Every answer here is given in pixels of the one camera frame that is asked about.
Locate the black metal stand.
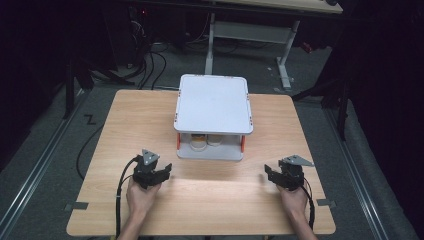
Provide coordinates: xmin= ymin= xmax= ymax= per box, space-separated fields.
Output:
xmin=291 ymin=74 xmax=353 ymax=142
xmin=62 ymin=49 xmax=96 ymax=121

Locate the white-framed desk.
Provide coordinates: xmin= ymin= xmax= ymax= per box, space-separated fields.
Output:
xmin=203 ymin=0 xmax=344 ymax=90

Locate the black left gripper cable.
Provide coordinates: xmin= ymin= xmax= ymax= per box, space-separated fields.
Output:
xmin=114 ymin=157 xmax=139 ymax=238

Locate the grey tape strip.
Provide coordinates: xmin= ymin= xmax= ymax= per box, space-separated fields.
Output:
xmin=315 ymin=198 xmax=337 ymax=210
xmin=64 ymin=201 xmax=90 ymax=212

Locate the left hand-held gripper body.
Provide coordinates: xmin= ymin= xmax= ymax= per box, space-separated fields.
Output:
xmin=132 ymin=148 xmax=164 ymax=191

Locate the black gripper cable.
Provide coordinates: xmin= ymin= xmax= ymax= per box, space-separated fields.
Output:
xmin=301 ymin=184 xmax=316 ymax=231
xmin=114 ymin=157 xmax=139 ymax=238

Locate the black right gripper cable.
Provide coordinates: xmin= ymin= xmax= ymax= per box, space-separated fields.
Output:
xmin=301 ymin=184 xmax=316 ymax=231

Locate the white two-tier shoe rack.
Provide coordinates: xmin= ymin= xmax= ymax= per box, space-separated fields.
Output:
xmin=172 ymin=73 xmax=255 ymax=163

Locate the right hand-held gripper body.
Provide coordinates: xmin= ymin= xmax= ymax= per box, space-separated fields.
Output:
xmin=275 ymin=154 xmax=316 ymax=192

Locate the person's left hand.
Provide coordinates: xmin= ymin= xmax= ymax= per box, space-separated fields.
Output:
xmin=125 ymin=178 xmax=163 ymax=218

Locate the bundle of black floor cables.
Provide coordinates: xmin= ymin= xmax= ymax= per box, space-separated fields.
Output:
xmin=128 ymin=16 xmax=168 ymax=91

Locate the thin black floor cable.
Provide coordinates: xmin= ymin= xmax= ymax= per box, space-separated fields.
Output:
xmin=75 ymin=122 xmax=105 ymax=182

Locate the metal floor rail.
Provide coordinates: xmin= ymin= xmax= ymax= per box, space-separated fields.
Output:
xmin=323 ymin=107 xmax=391 ymax=240
xmin=0 ymin=89 xmax=88 ymax=236

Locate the person's right hand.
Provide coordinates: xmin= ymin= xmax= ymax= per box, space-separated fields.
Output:
xmin=275 ymin=183 xmax=310 ymax=218

